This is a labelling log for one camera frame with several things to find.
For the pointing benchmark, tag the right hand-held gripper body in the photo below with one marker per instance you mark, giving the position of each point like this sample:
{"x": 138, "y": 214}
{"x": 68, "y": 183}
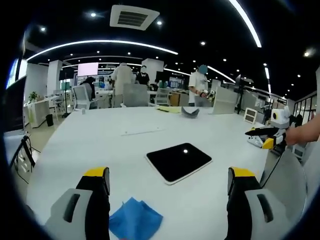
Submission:
{"x": 280, "y": 117}

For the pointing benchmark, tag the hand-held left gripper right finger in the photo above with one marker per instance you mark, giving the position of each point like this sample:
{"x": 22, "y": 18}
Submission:
{"x": 250, "y": 215}

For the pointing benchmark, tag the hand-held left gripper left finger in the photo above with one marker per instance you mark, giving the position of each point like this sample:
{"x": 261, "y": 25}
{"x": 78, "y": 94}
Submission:
{"x": 77, "y": 212}

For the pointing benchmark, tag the blue cleaning cloth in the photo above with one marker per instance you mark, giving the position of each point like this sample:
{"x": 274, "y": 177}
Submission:
{"x": 135, "y": 220}

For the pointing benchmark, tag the black mirror with white frame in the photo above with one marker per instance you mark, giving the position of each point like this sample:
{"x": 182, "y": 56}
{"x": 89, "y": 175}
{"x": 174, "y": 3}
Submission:
{"x": 178, "y": 162}

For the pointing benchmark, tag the person's right hand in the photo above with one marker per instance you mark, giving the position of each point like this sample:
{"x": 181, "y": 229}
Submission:
{"x": 293, "y": 135}

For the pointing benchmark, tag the white controller device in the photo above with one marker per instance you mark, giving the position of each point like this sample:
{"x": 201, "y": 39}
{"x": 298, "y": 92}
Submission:
{"x": 255, "y": 142}

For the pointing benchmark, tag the white framed box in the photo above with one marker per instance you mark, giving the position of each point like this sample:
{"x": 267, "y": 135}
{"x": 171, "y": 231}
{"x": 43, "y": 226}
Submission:
{"x": 250, "y": 115}

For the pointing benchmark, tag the grey desk partition panel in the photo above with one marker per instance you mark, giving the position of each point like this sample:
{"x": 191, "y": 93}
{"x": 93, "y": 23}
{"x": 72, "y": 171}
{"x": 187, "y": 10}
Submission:
{"x": 135, "y": 95}
{"x": 225, "y": 101}

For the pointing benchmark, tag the grey curved headset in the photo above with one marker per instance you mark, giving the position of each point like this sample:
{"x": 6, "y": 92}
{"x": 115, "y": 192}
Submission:
{"x": 190, "y": 113}

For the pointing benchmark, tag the yellow paper on table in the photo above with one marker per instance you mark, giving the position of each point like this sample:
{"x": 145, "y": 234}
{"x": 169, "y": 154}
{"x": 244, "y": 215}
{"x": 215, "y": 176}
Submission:
{"x": 168, "y": 109}

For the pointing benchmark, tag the black waste bin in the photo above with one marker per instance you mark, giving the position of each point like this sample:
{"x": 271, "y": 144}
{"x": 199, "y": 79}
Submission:
{"x": 49, "y": 120}

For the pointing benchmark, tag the curved ceiling light strip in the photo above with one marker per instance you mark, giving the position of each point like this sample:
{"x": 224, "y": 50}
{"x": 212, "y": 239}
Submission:
{"x": 100, "y": 42}
{"x": 247, "y": 20}

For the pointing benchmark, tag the white mesh office chair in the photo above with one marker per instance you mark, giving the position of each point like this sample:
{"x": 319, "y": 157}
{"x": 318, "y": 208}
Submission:
{"x": 81, "y": 96}

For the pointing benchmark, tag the green potted plant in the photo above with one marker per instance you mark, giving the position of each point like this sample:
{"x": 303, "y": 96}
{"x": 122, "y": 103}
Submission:
{"x": 33, "y": 96}

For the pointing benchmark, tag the white ceiling air vent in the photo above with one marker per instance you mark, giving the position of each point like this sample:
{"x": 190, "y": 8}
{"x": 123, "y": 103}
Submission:
{"x": 133, "y": 17}

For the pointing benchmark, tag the black camera tripod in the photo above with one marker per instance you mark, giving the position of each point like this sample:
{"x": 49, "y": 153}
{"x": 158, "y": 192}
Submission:
{"x": 242, "y": 92}

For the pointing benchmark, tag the pink wall screen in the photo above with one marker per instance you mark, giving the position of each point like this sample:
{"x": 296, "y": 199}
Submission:
{"x": 87, "y": 69}

